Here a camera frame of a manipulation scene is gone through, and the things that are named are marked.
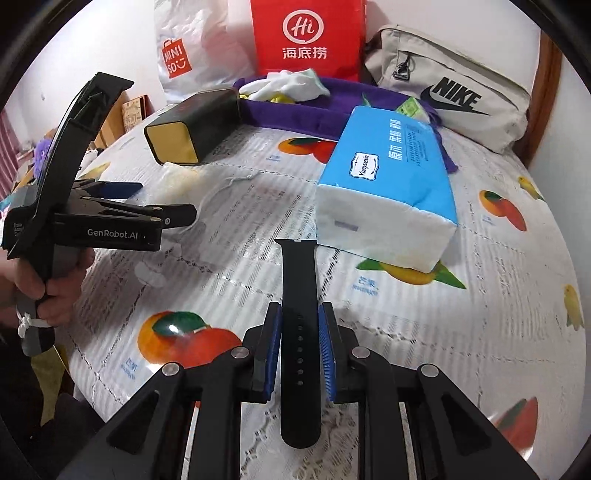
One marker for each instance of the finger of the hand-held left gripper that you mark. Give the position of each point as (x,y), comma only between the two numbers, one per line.
(120,188)
(175,214)

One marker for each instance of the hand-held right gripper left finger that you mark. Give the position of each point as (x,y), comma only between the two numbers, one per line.
(272,350)

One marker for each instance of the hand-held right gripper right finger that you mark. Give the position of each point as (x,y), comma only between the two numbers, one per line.
(325,350)

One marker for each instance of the white glove with mint cuff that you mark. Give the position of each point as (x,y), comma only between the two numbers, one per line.
(291,83)

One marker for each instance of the blue tissue pack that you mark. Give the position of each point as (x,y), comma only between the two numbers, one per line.
(392,152)

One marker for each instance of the yellow soft item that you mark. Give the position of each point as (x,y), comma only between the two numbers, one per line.
(277,98)

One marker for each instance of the person's left hand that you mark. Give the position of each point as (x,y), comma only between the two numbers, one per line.
(64,286)

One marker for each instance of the brown cardboard box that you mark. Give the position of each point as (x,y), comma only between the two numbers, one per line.
(111,129)

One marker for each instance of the printed kraft box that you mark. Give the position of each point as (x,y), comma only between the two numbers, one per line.
(134,110)

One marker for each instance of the dark tin box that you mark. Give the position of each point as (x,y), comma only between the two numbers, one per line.
(207,120)

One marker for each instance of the fruit printed lace tablecloth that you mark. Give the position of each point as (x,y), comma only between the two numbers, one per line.
(461,323)

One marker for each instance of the white plastic shopping bag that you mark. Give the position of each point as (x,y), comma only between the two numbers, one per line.
(217,46)

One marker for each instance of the red paper bag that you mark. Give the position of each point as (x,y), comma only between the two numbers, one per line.
(277,60)

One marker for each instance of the purple towel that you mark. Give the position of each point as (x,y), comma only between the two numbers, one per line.
(341,110)

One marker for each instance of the green cassette printed packet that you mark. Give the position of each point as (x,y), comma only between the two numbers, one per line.
(411,108)

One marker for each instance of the beige sling bag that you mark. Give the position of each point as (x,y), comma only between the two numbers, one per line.
(415,55)

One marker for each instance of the brown wooden frame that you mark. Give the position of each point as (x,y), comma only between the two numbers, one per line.
(547,92)

